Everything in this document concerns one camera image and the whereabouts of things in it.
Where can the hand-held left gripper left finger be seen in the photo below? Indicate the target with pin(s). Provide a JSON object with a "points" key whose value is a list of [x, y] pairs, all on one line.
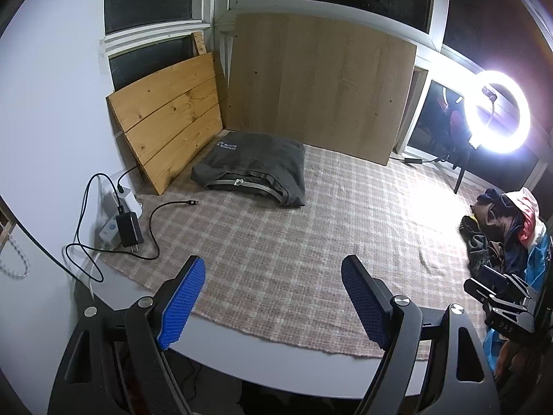
{"points": [[181, 307]]}

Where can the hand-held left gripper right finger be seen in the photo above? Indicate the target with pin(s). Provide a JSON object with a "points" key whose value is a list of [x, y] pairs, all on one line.
{"points": [[365, 307]]}

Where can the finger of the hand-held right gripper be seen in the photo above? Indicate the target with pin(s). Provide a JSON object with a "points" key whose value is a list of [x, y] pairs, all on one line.
{"points": [[488, 298], [501, 281]]}

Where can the grey daisy print hoodie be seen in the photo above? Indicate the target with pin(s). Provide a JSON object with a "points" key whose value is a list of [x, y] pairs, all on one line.
{"points": [[259, 160]]}

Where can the navy garment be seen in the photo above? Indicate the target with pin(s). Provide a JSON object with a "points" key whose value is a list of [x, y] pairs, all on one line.
{"points": [[514, 250]]}

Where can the dark denim garment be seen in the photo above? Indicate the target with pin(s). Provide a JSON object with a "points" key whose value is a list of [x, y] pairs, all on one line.
{"points": [[477, 250]]}

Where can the blue jacket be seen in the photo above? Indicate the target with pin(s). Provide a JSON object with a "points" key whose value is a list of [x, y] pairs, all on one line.
{"points": [[538, 259]]}

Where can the black garment with yellow print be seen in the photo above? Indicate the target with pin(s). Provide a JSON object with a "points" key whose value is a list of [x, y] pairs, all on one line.
{"points": [[468, 224]]}

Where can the brown garment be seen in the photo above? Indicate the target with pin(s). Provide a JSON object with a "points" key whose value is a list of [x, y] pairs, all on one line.
{"points": [[490, 216]]}

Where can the pink and white cloth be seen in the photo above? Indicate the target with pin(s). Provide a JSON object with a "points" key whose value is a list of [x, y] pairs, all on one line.
{"points": [[527, 212]]}

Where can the black power adapter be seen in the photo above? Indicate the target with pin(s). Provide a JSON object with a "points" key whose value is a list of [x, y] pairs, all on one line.
{"points": [[129, 229]]}

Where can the plaid woven blanket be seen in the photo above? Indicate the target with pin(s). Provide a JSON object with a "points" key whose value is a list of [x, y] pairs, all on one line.
{"points": [[281, 259]]}

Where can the white power strip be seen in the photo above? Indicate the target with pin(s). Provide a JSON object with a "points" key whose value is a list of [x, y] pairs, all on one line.
{"points": [[110, 227]]}

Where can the black tripod stand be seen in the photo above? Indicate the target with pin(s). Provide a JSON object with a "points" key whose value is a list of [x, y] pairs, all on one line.
{"points": [[462, 168]]}

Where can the pine plank panel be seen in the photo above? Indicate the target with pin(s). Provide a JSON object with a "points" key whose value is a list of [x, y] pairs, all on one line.
{"points": [[168, 121]]}

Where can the phone holder on gooseneck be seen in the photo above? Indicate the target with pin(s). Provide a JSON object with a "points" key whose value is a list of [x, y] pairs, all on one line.
{"points": [[490, 94]]}

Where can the wooden shelf unit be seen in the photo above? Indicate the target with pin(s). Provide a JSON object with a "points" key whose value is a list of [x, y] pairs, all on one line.
{"points": [[4, 229]]}

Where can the light wooden board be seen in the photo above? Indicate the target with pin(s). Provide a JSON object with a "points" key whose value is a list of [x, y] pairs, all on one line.
{"points": [[319, 86]]}

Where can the white framed window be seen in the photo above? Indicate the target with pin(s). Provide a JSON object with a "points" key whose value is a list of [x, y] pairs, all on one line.
{"points": [[436, 30]]}

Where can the narrow wooden slat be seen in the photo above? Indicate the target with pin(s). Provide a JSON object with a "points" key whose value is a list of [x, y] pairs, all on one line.
{"points": [[201, 43]]}

